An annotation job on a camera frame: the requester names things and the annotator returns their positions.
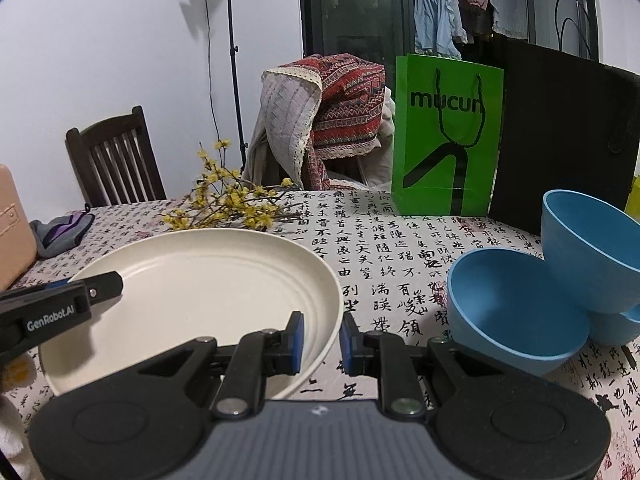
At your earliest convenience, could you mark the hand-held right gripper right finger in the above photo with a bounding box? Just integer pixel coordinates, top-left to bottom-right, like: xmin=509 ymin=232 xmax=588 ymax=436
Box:
xmin=340 ymin=313 xmax=503 ymax=418

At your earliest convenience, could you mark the light blue hanging shirt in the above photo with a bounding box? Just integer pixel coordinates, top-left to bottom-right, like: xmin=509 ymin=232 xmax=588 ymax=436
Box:
xmin=414 ymin=0 xmax=468 ymax=58

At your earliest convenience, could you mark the white hanging garment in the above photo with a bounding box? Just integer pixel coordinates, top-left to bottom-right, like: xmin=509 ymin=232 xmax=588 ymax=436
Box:
xmin=490 ymin=0 xmax=531 ymax=41

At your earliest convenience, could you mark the blue bowl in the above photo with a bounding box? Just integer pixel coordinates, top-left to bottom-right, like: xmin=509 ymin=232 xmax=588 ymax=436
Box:
xmin=446 ymin=249 xmax=592 ymax=378
xmin=540 ymin=189 xmax=640 ymax=315
xmin=587 ymin=305 xmax=640 ymax=347

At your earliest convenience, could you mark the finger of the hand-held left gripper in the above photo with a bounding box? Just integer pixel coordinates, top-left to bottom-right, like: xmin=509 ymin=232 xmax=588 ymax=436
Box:
xmin=82 ymin=271 xmax=124 ymax=305

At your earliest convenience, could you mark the dark wooden chair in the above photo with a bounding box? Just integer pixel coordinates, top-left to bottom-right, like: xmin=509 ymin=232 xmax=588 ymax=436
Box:
xmin=65 ymin=106 xmax=167 ymax=208

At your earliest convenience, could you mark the cream plate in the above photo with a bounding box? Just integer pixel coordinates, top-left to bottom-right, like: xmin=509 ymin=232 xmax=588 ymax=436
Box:
xmin=39 ymin=228 xmax=345 ymax=402

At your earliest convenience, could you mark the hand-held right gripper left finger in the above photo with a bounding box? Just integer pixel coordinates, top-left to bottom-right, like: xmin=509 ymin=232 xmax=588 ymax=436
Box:
xmin=138 ymin=312 xmax=304 ymax=421

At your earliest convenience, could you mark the yellow flower branch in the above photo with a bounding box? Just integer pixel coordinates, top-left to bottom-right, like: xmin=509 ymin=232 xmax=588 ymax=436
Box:
xmin=161 ymin=139 xmax=303 ymax=233

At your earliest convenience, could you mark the black sliding glass door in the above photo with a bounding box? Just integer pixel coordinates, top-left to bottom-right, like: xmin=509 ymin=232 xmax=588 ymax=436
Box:
xmin=298 ymin=0 xmax=601 ymax=91

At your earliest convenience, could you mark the black paper bag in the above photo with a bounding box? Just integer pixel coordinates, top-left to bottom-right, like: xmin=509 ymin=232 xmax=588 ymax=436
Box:
xmin=487 ymin=0 xmax=640 ymax=237

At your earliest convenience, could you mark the grey and purple cloth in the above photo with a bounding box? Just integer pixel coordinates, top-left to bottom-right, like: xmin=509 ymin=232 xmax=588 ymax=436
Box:
xmin=30 ymin=212 xmax=96 ymax=260

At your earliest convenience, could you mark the green paper bag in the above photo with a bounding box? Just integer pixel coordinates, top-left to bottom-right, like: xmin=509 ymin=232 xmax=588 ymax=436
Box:
xmin=391 ymin=54 xmax=505 ymax=217

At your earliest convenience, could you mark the red patterned quilted blanket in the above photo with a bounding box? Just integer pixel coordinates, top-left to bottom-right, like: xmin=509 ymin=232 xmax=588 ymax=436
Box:
xmin=261 ymin=54 xmax=387 ymax=191

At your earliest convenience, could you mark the pink hard-shell case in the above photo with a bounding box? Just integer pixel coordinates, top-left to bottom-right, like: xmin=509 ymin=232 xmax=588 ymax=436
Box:
xmin=0 ymin=163 xmax=38 ymax=291

